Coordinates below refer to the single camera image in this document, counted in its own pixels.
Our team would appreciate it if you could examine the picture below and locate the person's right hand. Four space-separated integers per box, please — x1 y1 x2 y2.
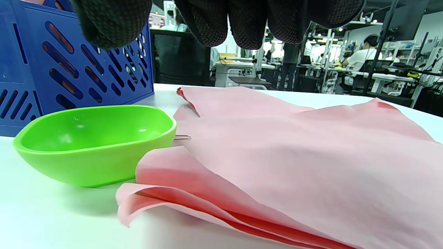
70 0 366 51

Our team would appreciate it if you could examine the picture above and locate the black mesh office chair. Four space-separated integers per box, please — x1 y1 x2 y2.
150 29 212 87

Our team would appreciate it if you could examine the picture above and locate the blue plastic file basket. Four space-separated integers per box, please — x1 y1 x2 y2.
0 0 155 137

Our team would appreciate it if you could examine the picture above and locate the white desk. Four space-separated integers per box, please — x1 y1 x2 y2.
214 61 277 87
344 70 428 108

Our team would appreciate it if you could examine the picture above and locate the green plastic bowl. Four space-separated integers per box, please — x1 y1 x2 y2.
13 105 178 188

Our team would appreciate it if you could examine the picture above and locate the brown side table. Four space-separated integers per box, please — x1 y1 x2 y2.
228 76 273 87

